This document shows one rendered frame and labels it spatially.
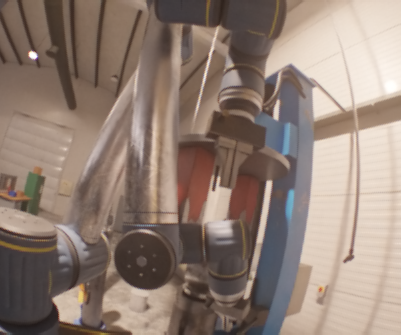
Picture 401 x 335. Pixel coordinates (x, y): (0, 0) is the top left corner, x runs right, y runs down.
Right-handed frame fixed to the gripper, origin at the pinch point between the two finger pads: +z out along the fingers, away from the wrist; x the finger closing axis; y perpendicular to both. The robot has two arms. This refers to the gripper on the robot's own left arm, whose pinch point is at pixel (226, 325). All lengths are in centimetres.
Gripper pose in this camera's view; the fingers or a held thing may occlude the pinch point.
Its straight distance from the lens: 76.7
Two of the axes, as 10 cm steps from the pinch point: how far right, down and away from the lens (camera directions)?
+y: -5.9, 1.3, -8.0
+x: 8.1, 0.3, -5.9
